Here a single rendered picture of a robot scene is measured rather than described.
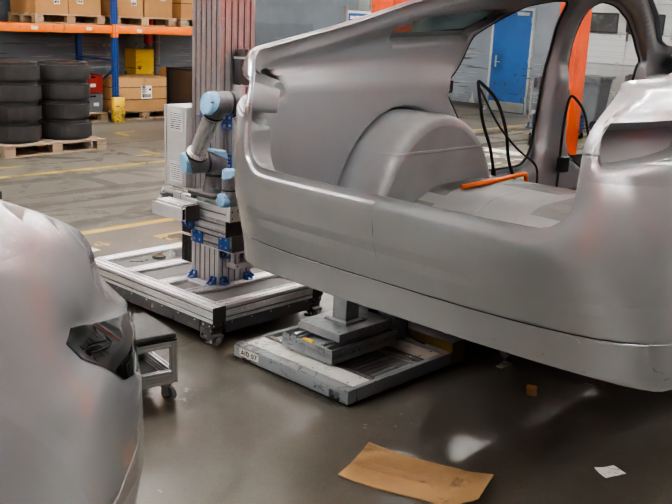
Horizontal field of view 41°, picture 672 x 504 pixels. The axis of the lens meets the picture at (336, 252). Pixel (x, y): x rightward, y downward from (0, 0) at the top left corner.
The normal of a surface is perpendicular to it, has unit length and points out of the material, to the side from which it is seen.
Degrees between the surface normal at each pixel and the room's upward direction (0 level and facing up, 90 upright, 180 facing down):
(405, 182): 90
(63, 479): 90
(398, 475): 2
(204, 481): 0
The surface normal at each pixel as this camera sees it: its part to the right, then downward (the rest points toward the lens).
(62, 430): 0.92, 0.10
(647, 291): 0.00, 0.33
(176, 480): 0.04, -0.97
